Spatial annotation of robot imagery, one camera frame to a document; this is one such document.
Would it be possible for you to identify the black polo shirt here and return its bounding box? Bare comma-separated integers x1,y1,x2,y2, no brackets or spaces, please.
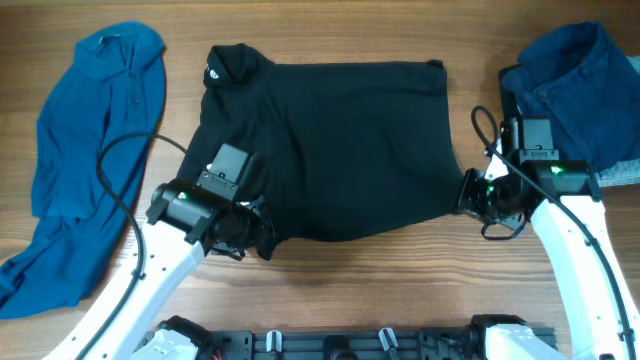
178,44,463,259

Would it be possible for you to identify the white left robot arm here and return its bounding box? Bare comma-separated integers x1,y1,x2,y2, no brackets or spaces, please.
49,144,274,359

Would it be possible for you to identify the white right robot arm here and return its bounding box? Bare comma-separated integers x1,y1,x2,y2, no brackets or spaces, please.
455,107,639,359

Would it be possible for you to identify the grey folded cloth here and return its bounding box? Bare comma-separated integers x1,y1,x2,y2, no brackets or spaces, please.
595,159,640,187

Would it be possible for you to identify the folded navy blue garment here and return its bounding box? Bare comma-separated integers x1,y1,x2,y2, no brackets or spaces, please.
501,22,639,172

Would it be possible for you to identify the blue polo shirt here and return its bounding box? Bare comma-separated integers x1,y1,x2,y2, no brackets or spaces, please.
1,22,166,319

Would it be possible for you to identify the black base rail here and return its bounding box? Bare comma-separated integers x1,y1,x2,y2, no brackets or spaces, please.
210,327,464,360

